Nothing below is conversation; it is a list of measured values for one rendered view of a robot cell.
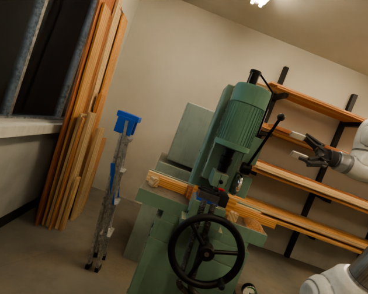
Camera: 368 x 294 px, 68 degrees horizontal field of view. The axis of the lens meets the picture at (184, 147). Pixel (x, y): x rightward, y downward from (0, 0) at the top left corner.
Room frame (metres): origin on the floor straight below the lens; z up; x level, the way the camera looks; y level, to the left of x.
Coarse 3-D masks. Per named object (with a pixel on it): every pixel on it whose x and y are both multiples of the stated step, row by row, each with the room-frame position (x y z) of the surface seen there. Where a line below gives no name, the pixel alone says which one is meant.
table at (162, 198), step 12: (144, 192) 1.17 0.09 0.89; (156, 192) 1.19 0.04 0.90; (168, 192) 1.26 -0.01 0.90; (156, 204) 1.17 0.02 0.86; (168, 204) 1.17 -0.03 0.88; (180, 204) 1.17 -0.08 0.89; (180, 216) 1.12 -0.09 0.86; (240, 216) 1.32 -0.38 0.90; (240, 228) 1.18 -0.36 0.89; (252, 240) 1.18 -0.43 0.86; (264, 240) 1.18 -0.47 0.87
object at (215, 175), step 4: (212, 172) 1.38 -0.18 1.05; (216, 172) 1.29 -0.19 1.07; (220, 172) 1.33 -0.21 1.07; (212, 176) 1.32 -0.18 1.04; (216, 176) 1.29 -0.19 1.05; (220, 176) 1.29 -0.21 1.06; (224, 176) 1.29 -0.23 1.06; (212, 180) 1.29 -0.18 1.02; (216, 180) 1.29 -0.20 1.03; (224, 180) 1.29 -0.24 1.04; (212, 184) 1.29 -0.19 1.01; (216, 184) 1.29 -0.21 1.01; (220, 184) 1.29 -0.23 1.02; (224, 184) 1.29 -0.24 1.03; (216, 188) 1.33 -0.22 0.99
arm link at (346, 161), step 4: (340, 152) 1.24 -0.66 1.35; (340, 156) 1.22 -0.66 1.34; (344, 156) 1.21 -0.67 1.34; (348, 156) 1.22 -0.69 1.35; (352, 156) 1.23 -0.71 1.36; (340, 160) 1.21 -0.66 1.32; (344, 160) 1.20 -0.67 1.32; (348, 160) 1.21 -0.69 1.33; (352, 160) 1.21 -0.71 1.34; (336, 164) 1.22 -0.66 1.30; (340, 164) 1.21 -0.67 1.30; (344, 164) 1.20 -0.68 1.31; (348, 164) 1.20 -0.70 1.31; (352, 164) 1.20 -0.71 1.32; (332, 168) 1.25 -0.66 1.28; (336, 168) 1.22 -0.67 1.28; (340, 168) 1.21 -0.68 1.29; (344, 168) 1.21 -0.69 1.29; (348, 168) 1.21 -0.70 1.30; (340, 172) 1.25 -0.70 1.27; (344, 172) 1.23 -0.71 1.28
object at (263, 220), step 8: (160, 184) 1.33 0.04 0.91; (168, 184) 1.33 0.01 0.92; (176, 184) 1.33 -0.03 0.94; (184, 192) 1.33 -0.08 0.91; (240, 208) 1.33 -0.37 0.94; (248, 216) 1.33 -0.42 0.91; (256, 216) 1.33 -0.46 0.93; (264, 216) 1.34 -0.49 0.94; (264, 224) 1.33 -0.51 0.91; (272, 224) 1.33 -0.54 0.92
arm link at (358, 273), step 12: (348, 264) 0.90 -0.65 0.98; (360, 264) 0.82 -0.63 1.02; (312, 276) 0.91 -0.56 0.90; (324, 276) 0.89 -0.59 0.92; (336, 276) 0.85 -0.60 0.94; (348, 276) 0.84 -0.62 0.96; (360, 276) 0.81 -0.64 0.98; (300, 288) 0.92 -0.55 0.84; (312, 288) 0.86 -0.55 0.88; (324, 288) 0.84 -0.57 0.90; (336, 288) 0.83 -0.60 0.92; (348, 288) 0.81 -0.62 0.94; (360, 288) 0.81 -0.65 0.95
